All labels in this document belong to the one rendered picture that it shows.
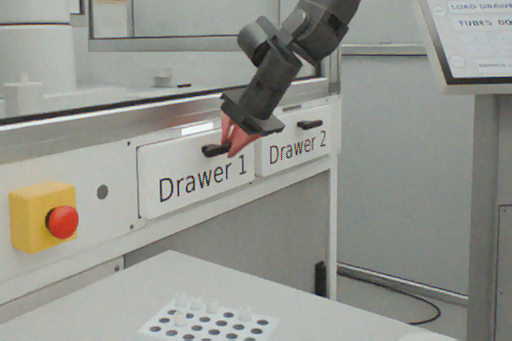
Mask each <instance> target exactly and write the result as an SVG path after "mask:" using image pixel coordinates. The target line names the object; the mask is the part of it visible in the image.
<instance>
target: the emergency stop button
mask: <svg viewBox="0 0 512 341"><path fill-rule="evenodd" d="M78 222H79V217H78V213H77V211H76V210H75V209H74V208H73V206H70V205H60V206H58V208H57V209H55V210H54V211H53V213H52V214H51V216H50V219H49V231H50V233H51V234H52V236H54V237H55V238H58V239H67V238H69V237H71V236H72V235H73V234H74V233H75V231H76V229H77V226H78Z"/></svg>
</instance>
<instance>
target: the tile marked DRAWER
mask: <svg viewBox="0 0 512 341"><path fill-rule="evenodd" d="M473 59H474V61H475V64H476V66H477V69H478V72H479V74H501V72H512V58H473Z"/></svg>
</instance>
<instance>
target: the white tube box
mask: <svg viewBox="0 0 512 341"><path fill-rule="evenodd" d="M178 311H184V312H185V313H186V326H185V327H182V328H178V327H175V325H174V313H175V312H178ZM136 341H280V319H279V318H274V317H269V316H264V315H259V314H253V313H251V319H250V321H241V320H240V315H239V310H235V309H229V308H224V307H219V306H218V313H217V314H208V313H207V311H206V303H204V302H202V309H201V310H200V311H192V310H191V308H190V300H189V299H186V307H183V308H179V307H175V297H173V298H172V299H171V300H170V301H169V302H168V303H167V305H166V306H165V307H164V308H163V309H161V310H160V311H159V312H158V313H156V314H155V315H154V316H153V317H152V318H151V319H149V320H148V321H147V322H146V323H145V325H144V326H143V327H142V328H141V329H140V330H138V331H136Z"/></svg>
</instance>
